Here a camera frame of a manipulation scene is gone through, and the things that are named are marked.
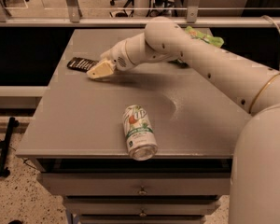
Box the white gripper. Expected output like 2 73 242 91
87 40 135 79

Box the black rxbar chocolate bar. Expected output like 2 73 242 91
67 57 98 73

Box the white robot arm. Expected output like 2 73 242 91
87 17 280 224

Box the grey drawer cabinet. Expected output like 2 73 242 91
15 27 253 224

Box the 7up soda can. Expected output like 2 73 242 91
122 105 158 161

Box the green chip bag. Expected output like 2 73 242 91
184 26 224 48

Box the top drawer with knob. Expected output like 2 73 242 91
37 173 230 196

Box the drawer with knob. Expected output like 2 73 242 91
37 173 230 196
63 197 220 217

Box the middle drawer with knob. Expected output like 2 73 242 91
63 197 220 217

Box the black stand leg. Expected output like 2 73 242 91
0 117 19 177

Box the metal railing frame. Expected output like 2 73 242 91
0 0 280 28

